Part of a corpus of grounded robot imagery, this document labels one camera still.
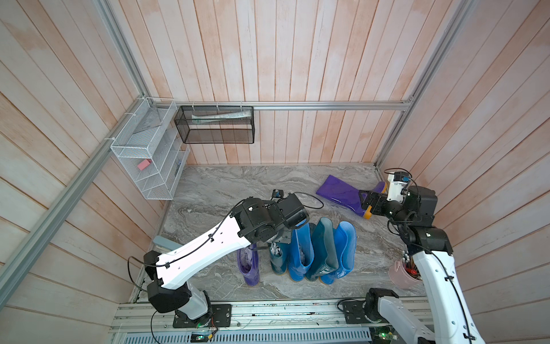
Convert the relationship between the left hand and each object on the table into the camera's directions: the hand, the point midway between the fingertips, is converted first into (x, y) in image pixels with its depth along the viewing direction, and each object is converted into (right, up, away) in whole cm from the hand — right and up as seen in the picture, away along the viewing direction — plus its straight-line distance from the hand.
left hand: (278, 234), depth 65 cm
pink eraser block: (-53, +23, +17) cm, 60 cm away
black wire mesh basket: (-30, +47, +41) cm, 69 cm away
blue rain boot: (+21, -2, -2) cm, 21 cm away
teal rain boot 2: (+14, -6, -5) cm, 16 cm away
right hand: (+32, +13, +7) cm, 36 cm away
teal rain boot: (0, -5, -4) cm, 6 cm away
